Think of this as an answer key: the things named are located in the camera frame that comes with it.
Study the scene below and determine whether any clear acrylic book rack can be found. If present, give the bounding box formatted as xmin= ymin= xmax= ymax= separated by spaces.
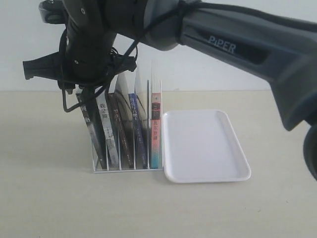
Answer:
xmin=91 ymin=76 xmax=162 ymax=173

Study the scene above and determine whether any pink teal book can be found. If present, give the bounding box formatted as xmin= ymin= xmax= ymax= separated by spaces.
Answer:
xmin=150 ymin=59 xmax=164 ymax=169

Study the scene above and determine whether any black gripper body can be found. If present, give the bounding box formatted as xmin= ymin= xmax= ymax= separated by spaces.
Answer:
xmin=22 ymin=37 xmax=137 ymax=90

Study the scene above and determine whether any dark brown book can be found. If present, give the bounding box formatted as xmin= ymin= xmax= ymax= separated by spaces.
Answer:
xmin=108 ymin=73 xmax=136 ymax=170

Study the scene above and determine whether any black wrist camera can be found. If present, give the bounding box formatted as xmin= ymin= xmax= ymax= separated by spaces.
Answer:
xmin=38 ymin=0 xmax=68 ymax=24

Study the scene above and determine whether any black cable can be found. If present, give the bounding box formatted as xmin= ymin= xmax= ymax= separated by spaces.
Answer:
xmin=57 ymin=0 xmax=204 ymax=113

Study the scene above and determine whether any dark blue book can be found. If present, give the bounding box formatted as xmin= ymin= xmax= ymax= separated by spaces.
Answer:
xmin=127 ymin=64 xmax=149 ymax=169

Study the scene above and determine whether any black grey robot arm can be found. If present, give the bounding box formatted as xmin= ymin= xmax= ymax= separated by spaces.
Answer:
xmin=22 ymin=0 xmax=317 ymax=177

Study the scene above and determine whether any grey white book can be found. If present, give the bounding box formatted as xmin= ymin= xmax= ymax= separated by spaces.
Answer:
xmin=97 ymin=92 xmax=119 ymax=167

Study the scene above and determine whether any black white leftmost book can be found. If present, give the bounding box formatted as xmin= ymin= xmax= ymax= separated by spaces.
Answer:
xmin=76 ymin=88 xmax=107 ymax=170

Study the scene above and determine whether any white plastic tray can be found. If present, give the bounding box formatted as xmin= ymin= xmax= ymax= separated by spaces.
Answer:
xmin=162 ymin=109 xmax=252 ymax=183

